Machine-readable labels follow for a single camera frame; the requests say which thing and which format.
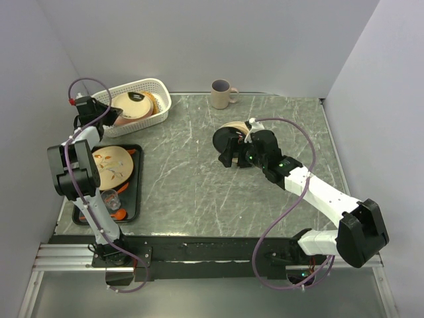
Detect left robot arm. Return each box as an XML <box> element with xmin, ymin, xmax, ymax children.
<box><xmin>47</xmin><ymin>96</ymin><xmax>132</xmax><ymax>266</ymax></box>

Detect white perforated plastic bin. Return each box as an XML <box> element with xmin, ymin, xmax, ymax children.
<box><xmin>93</xmin><ymin>78</ymin><xmax>172</xmax><ymax>138</ymax></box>

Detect beige bird pattern plate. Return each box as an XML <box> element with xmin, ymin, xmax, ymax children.
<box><xmin>93</xmin><ymin>146</ymin><xmax>134</xmax><ymax>191</ymax></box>

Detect woven bamboo square tray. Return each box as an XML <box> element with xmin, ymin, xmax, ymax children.
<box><xmin>141</xmin><ymin>91</ymin><xmax>159</xmax><ymax>115</ymax></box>

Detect clear glass cup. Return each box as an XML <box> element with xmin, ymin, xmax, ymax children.
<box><xmin>101</xmin><ymin>189</ymin><xmax>121</xmax><ymax>211</ymax></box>

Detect cream and pink plate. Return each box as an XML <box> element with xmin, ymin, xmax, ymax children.
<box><xmin>114</xmin><ymin>99</ymin><xmax>153</xmax><ymax>126</ymax></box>

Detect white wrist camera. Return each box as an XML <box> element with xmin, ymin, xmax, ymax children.
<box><xmin>244</xmin><ymin>118</ymin><xmax>265</xmax><ymax>143</ymax></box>
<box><xmin>68</xmin><ymin>93</ymin><xmax>83</xmax><ymax>106</ymax></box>

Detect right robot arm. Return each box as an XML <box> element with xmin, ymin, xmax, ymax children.
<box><xmin>213</xmin><ymin>127</ymin><xmax>390</xmax><ymax>268</ymax></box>

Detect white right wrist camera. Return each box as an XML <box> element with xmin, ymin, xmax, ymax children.
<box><xmin>244</xmin><ymin>118</ymin><xmax>265</xmax><ymax>143</ymax></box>

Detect aluminium rail frame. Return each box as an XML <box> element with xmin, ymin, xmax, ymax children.
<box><xmin>19</xmin><ymin>231</ymin><xmax>399</xmax><ymax>317</ymax></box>

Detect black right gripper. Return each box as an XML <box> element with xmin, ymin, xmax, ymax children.
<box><xmin>219</xmin><ymin>136</ymin><xmax>267</xmax><ymax>170</ymax></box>

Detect orange plastic spoon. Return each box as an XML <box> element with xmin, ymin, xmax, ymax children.
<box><xmin>79</xmin><ymin>208</ymin><xmax>128</xmax><ymax>221</ymax></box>

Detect black rectangular tray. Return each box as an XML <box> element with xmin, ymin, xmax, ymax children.
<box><xmin>92</xmin><ymin>144</ymin><xmax>144</xmax><ymax>223</ymax></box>

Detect beige ceramic mug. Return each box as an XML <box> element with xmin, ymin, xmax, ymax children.
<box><xmin>211</xmin><ymin>79</ymin><xmax>239</xmax><ymax>110</ymax></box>

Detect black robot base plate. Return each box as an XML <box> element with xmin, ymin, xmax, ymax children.
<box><xmin>89</xmin><ymin>236</ymin><xmax>328</xmax><ymax>282</ymax></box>

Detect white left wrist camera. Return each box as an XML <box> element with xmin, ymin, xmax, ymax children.
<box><xmin>68</xmin><ymin>93</ymin><xmax>83</xmax><ymax>106</ymax></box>

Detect black lacquer plate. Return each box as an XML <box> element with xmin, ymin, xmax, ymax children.
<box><xmin>212</xmin><ymin>127</ymin><xmax>239</xmax><ymax>154</ymax></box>

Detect tan wooden printed plate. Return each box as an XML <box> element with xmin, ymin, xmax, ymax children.
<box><xmin>221</xmin><ymin>121</ymin><xmax>250</xmax><ymax>136</ymax></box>

